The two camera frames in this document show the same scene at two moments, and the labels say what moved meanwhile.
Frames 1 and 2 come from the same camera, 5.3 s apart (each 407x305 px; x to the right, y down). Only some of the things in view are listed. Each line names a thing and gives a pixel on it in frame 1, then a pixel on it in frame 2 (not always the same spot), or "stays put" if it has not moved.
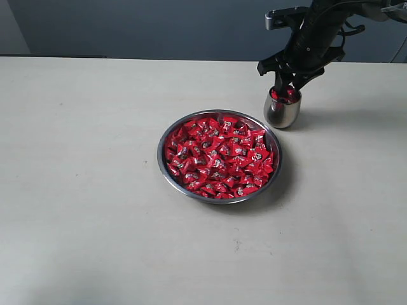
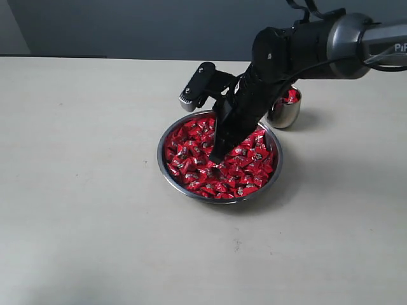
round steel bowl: x=275 y=146 stays put
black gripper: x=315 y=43 → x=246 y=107
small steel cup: x=281 y=115 stays put
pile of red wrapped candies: x=220 y=157 stays put
